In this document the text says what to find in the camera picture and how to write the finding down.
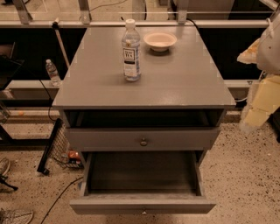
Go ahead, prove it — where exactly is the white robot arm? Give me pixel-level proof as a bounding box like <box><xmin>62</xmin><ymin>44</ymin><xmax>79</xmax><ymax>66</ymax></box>
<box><xmin>237</xmin><ymin>13</ymin><xmax>280</xmax><ymax>133</ymax></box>

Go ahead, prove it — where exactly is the grey wooden drawer cabinet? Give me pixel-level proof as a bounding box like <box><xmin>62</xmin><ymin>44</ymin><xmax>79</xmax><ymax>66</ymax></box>
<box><xmin>53</xmin><ymin>26</ymin><xmax>235</xmax><ymax>151</ymax></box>

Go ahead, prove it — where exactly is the grey upper drawer with knob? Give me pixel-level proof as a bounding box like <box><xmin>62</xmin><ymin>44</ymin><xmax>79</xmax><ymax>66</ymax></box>
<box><xmin>66</xmin><ymin>128</ymin><xmax>220</xmax><ymax>151</ymax></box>

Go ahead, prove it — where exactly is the white paper bowl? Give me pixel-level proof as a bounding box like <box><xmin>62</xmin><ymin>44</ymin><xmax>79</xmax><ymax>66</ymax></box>
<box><xmin>143</xmin><ymin>32</ymin><xmax>177</xmax><ymax>52</ymax></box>

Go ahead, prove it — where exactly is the clear tea bottle white cap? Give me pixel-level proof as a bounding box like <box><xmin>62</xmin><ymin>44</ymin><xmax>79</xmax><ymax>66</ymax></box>
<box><xmin>122</xmin><ymin>19</ymin><xmax>141</xmax><ymax>81</ymax></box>

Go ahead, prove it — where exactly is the orange can in basket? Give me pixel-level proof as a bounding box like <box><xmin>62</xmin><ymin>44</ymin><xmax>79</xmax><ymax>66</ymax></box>
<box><xmin>67</xmin><ymin>150</ymin><xmax>81</xmax><ymax>164</ymax></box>

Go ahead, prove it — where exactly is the wooden stick black tip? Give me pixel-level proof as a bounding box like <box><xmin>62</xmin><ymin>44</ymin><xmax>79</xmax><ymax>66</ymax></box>
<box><xmin>52</xmin><ymin>17</ymin><xmax>70</xmax><ymax>67</ymax></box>

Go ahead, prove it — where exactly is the black stand left edge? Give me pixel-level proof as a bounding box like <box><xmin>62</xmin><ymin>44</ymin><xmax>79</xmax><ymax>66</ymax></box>
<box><xmin>0</xmin><ymin>42</ymin><xmax>25</xmax><ymax>192</ymax></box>

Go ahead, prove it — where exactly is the grey sneaker left edge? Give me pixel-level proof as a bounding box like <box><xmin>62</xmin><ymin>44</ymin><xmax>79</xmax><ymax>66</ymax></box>
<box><xmin>0</xmin><ymin>157</ymin><xmax>11</xmax><ymax>176</ymax></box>

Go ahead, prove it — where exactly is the white sneaker bottom left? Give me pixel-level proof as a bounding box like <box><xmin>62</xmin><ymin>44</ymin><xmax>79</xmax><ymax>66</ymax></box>
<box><xmin>0</xmin><ymin>209</ymin><xmax>33</xmax><ymax>224</ymax></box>

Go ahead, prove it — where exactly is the metal guard rail frame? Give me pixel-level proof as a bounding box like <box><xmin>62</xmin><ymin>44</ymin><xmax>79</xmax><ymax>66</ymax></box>
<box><xmin>0</xmin><ymin>0</ymin><xmax>280</xmax><ymax>102</ymax></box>

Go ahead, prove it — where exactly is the black cable on floor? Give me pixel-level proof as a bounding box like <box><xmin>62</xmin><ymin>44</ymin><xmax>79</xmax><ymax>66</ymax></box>
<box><xmin>39</xmin><ymin>176</ymin><xmax>84</xmax><ymax>224</ymax></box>

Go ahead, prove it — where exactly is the black wire mesh basket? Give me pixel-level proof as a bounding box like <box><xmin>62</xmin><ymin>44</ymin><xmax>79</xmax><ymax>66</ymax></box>
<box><xmin>37</xmin><ymin>118</ymin><xmax>83</xmax><ymax>175</ymax></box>

